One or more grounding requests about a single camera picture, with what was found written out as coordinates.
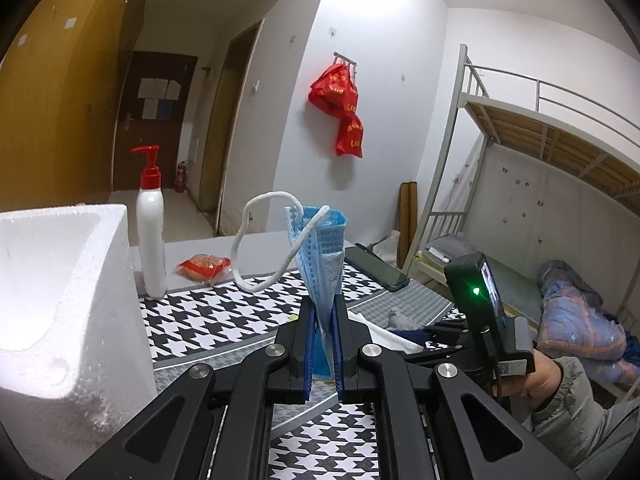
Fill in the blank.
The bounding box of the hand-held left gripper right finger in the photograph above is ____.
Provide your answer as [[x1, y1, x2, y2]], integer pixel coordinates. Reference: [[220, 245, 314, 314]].
[[331, 294, 578, 480]]

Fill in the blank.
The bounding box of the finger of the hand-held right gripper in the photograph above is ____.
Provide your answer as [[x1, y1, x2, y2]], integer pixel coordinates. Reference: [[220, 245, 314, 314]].
[[424, 324, 471, 343], [400, 344, 483, 367]]

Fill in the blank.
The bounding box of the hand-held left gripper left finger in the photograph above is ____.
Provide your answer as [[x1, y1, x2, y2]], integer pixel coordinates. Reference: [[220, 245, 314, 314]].
[[65, 296, 321, 480]]

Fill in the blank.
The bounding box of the grey knit sock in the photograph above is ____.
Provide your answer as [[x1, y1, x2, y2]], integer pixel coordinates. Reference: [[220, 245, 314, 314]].
[[382, 305, 418, 331]]

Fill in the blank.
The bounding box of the blue face mask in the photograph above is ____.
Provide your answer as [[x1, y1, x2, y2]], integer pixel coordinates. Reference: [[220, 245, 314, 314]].
[[231, 191, 351, 383]]

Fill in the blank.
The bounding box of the white foam box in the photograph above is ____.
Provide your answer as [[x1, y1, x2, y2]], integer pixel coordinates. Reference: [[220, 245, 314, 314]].
[[0, 204, 158, 461]]

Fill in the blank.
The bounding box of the person's right forearm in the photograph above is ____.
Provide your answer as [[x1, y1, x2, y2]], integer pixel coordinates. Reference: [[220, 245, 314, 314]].
[[530, 355, 640, 480]]

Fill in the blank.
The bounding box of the person's right hand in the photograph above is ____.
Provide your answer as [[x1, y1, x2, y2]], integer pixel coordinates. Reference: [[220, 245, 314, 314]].
[[500, 350, 563, 411]]

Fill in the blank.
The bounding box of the grey pillow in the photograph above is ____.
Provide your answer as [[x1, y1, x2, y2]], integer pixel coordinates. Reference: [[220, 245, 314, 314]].
[[424, 235, 481, 263]]

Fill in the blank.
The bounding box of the white tissue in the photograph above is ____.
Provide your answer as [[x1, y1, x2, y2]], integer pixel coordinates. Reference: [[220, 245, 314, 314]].
[[349, 310, 426, 355]]

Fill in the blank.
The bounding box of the white plastic bag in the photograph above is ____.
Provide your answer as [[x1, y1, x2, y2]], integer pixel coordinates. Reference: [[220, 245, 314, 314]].
[[369, 230, 402, 267]]

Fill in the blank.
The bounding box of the black smartphone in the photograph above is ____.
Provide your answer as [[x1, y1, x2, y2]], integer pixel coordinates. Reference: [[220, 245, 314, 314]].
[[345, 244, 411, 292]]

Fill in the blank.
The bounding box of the houndstooth table cloth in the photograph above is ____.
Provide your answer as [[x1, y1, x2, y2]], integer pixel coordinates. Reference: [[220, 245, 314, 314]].
[[137, 262, 471, 480]]

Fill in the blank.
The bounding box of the red snack packet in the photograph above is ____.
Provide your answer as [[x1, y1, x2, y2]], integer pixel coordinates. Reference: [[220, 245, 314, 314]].
[[175, 254, 232, 286]]

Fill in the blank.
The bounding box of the white metal bunk bed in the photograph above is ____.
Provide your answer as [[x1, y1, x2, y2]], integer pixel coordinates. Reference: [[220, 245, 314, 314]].
[[400, 44, 640, 401]]

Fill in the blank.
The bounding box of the red printed shopping bag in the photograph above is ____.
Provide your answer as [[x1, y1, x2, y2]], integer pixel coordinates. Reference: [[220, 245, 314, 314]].
[[334, 110, 365, 158], [307, 62, 360, 116]]

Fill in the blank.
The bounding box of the white pump bottle red pump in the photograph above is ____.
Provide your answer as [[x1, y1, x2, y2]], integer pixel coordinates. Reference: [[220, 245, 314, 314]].
[[131, 145, 168, 297]]

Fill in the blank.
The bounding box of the light brown side door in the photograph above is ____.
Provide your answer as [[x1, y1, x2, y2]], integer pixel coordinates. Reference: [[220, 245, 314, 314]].
[[200, 19, 265, 238]]

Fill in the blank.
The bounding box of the dark brown entry door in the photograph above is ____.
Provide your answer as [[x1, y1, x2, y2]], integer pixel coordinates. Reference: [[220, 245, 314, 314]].
[[112, 51, 196, 193]]

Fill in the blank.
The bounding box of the large white paper notice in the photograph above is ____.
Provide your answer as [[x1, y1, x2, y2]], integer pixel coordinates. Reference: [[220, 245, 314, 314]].
[[137, 78, 181, 101]]

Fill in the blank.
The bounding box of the yellow wooden wardrobe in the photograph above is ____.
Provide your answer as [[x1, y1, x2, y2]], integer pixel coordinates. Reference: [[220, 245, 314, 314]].
[[0, 0, 153, 213]]

